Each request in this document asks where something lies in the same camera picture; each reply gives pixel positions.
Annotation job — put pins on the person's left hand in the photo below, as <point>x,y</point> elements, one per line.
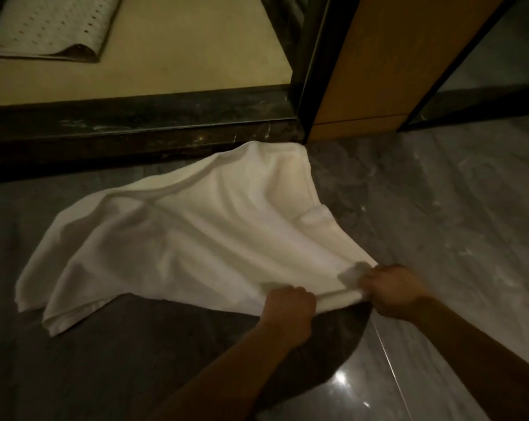
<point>288,311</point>

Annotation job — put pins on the person's right hand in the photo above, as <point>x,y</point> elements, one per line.
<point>394,289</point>

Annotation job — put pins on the white towel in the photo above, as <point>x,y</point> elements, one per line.
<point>194,232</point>

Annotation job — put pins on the person's left forearm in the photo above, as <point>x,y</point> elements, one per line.
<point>229,377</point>

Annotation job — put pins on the person's right forearm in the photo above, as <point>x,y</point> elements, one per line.
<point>479,359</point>

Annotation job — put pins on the black marble threshold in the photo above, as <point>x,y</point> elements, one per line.
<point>137,127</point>

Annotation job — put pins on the frosted glass door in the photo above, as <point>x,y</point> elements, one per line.
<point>488,70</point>

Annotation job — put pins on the perforated white bath mat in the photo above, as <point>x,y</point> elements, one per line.
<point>49,26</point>

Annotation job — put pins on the black door frame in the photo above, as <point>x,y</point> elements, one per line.
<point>317,61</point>

